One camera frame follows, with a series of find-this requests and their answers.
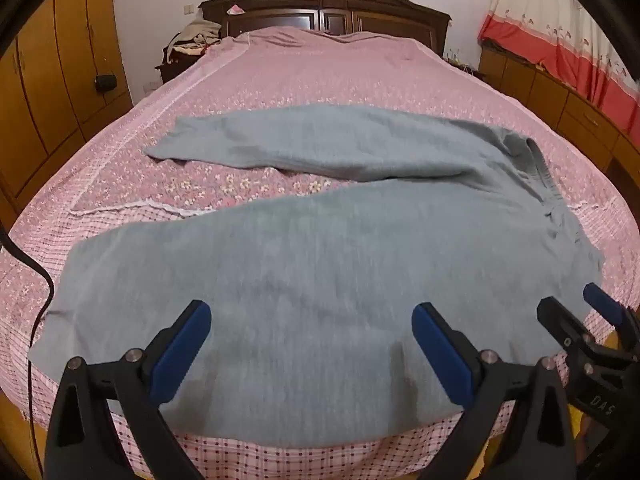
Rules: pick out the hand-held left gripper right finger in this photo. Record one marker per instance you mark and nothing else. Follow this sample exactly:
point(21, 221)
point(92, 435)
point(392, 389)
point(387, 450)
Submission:
point(442, 355)

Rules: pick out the small black device on wardrobe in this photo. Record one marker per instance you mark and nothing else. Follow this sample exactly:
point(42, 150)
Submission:
point(106, 83)

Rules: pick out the pink floral bedspread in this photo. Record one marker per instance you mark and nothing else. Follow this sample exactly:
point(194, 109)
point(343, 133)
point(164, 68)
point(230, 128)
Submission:
point(300, 70)

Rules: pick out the orange wooden wardrobe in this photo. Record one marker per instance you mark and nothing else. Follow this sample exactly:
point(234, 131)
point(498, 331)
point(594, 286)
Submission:
point(50, 60)

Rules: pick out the grey pants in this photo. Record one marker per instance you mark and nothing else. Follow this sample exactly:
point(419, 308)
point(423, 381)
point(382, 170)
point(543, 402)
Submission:
point(300, 285)

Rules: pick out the red and cream curtain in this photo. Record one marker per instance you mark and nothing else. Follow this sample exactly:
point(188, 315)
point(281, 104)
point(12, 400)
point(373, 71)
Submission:
point(550, 55)

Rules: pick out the pink paper item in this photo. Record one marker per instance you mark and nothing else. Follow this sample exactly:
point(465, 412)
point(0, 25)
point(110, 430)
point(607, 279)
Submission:
point(236, 9)

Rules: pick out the low wooden cabinet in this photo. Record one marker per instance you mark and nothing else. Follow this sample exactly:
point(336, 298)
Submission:
point(530, 80)

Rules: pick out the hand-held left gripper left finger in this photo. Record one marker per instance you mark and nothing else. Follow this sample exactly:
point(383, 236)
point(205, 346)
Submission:
point(182, 345)

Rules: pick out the pile of clothes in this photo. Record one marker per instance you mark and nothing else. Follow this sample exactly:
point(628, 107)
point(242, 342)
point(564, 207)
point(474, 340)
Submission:
point(195, 40)

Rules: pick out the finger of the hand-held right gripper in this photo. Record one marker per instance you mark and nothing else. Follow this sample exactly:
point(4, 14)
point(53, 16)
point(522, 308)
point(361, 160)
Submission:
point(565, 325)
point(602, 300)

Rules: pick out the dark wooden headboard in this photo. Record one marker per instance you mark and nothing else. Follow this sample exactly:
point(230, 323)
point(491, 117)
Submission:
point(345, 10)

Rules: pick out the dark wooden nightstand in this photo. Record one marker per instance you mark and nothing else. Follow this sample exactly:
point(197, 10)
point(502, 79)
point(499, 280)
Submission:
point(172, 71)

